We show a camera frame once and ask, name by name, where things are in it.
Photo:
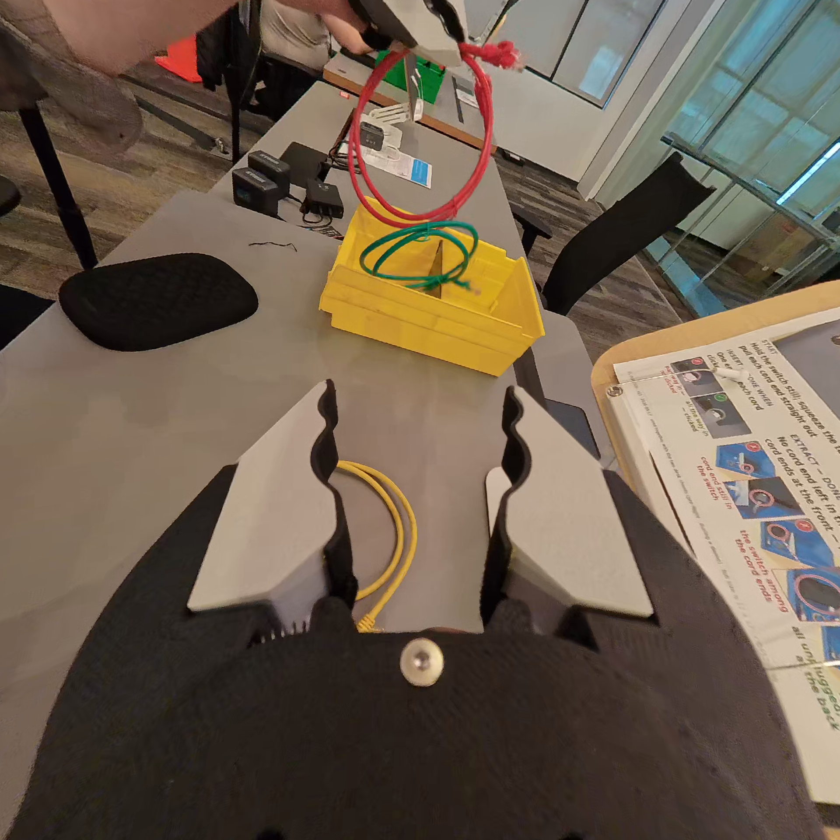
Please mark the person's left hand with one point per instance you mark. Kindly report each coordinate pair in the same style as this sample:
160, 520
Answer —
348, 36

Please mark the person's left forearm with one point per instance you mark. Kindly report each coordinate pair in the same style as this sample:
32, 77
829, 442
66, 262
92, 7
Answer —
131, 29

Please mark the black charger block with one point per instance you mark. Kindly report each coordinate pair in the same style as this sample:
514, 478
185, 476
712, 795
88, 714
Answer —
256, 193
269, 167

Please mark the green box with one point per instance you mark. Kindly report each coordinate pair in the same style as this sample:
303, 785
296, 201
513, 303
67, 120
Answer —
426, 82

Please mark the black mesh cushion pad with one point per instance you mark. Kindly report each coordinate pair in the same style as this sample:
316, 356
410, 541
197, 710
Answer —
157, 302

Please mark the wooden board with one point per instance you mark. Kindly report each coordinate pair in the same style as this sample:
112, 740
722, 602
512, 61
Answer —
630, 351

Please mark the white device holder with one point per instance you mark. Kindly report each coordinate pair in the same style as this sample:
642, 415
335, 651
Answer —
375, 134

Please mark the blue and white leaflet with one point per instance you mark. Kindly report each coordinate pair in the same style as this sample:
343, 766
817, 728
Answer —
413, 172

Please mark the black office chair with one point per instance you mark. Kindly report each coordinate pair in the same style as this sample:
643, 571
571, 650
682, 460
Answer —
623, 229

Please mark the black metal pole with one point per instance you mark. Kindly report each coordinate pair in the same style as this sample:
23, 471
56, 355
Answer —
59, 190

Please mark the black flat device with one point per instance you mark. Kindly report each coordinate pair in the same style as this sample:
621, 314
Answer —
305, 159

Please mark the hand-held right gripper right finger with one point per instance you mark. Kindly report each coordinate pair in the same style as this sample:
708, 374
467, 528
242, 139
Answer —
571, 525

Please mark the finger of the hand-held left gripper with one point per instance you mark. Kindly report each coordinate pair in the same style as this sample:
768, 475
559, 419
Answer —
420, 29

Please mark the printed instruction sheet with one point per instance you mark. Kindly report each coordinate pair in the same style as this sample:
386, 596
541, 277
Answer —
754, 459

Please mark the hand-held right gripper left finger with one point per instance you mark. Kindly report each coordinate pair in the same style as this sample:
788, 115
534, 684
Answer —
275, 525

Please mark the black hanging jacket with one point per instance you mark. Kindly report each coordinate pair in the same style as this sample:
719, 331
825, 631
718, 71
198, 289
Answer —
226, 46

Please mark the yellow plastic bin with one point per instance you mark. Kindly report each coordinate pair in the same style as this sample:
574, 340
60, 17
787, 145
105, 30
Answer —
426, 328

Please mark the black power adapter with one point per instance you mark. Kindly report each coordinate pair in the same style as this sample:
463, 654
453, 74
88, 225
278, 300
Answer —
325, 199

